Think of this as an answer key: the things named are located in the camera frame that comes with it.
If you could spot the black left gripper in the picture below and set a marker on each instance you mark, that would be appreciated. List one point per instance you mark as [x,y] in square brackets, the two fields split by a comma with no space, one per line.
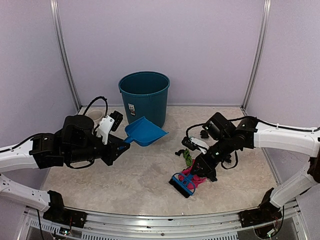
[115,142]

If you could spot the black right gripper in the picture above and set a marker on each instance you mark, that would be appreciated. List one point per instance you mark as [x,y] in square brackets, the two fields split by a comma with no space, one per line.
[208,167]

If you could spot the blue hand brush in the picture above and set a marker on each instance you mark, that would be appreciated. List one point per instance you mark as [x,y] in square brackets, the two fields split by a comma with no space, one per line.
[183,184]

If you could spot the blue plastic dustpan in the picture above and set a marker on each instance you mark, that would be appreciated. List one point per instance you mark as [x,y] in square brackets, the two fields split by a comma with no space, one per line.
[143,132]

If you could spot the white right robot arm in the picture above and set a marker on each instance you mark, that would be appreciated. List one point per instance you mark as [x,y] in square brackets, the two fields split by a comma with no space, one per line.
[298,144]

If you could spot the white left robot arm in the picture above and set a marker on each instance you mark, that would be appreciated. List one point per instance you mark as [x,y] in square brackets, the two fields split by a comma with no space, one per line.
[17,157]

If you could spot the green paper scrap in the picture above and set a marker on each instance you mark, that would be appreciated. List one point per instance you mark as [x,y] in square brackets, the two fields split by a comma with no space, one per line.
[187,157]

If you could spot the long black paper strip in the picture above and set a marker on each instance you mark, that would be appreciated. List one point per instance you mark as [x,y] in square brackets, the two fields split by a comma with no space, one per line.
[179,152]

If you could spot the small black paper scrap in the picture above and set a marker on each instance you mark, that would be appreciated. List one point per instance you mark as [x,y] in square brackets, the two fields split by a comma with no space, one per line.
[204,134]

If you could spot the white ceramic mug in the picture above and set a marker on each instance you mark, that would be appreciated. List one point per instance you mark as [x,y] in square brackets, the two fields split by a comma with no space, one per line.
[96,115]

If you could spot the teal plastic waste bin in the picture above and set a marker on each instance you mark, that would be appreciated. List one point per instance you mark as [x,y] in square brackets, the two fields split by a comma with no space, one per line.
[145,94]

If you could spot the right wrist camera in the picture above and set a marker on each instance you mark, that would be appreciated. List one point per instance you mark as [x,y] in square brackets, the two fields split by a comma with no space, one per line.
[193,143]

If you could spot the aluminium front rail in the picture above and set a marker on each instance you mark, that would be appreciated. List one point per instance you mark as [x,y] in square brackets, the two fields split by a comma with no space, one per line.
[111,226]

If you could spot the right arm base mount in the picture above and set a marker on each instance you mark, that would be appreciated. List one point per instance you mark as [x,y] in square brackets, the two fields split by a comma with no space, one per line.
[264,213]

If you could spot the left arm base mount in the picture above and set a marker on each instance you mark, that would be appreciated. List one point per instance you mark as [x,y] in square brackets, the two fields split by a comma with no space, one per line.
[58,213]

